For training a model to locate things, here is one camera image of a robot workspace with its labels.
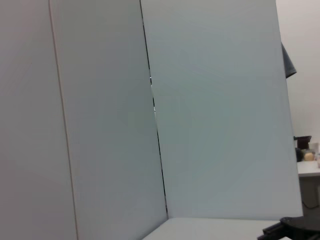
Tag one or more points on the black device on desk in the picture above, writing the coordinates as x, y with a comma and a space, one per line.
303, 142

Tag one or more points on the small black cylinder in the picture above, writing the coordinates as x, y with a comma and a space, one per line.
298, 155

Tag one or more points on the beige round object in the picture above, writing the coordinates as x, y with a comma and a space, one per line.
308, 156

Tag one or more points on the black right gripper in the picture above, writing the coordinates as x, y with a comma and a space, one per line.
303, 228

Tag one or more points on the white background desk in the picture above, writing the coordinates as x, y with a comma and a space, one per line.
308, 168

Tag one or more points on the small white box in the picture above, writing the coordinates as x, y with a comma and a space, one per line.
315, 147

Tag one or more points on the dark grey hanging cloth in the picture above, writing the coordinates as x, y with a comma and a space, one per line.
288, 65

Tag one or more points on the white backdrop panel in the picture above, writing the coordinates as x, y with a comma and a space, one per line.
107, 112
27, 125
220, 112

